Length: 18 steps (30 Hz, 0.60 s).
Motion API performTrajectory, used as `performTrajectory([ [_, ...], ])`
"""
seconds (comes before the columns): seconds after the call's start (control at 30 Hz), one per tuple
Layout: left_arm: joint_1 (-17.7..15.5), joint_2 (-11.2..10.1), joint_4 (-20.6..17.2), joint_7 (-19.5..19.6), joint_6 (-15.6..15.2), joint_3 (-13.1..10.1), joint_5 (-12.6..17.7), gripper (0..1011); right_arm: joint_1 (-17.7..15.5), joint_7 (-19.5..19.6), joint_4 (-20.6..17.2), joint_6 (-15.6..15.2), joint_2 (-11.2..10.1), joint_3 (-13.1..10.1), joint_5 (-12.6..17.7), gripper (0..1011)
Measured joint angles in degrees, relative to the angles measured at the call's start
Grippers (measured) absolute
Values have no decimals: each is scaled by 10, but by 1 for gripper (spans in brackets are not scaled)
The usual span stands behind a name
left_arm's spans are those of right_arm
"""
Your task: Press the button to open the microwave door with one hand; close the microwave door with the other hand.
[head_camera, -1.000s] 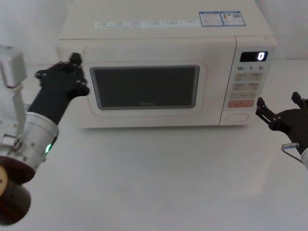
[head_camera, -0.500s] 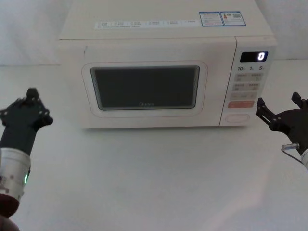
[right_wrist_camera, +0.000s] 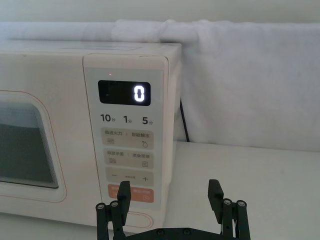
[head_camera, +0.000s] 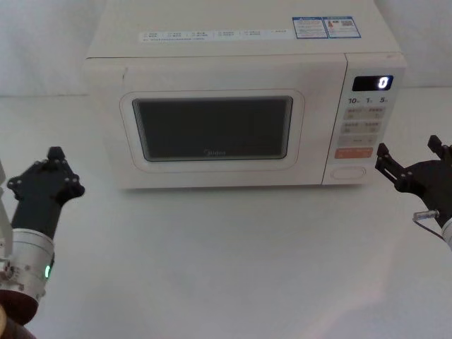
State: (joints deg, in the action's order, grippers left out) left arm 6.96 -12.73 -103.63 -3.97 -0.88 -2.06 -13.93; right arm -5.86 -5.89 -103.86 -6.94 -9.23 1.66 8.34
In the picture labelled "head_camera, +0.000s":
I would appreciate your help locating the white table cloth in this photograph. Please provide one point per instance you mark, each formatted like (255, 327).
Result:
(226, 265)

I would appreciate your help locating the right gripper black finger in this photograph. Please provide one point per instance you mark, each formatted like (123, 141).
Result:
(439, 146)
(393, 169)

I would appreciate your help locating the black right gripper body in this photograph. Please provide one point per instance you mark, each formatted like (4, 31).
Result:
(434, 187)

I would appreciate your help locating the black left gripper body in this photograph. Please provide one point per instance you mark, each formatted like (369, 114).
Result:
(39, 205)

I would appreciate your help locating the cream microwave oven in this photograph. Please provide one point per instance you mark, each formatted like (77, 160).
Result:
(219, 70)

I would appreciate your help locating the oven control panel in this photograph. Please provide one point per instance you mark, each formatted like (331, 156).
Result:
(360, 123)

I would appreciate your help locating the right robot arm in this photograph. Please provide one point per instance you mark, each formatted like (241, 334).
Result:
(447, 234)

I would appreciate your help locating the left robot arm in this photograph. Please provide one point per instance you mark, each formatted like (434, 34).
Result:
(24, 257)

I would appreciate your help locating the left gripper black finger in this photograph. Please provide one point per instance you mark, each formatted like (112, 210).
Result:
(70, 183)
(31, 173)

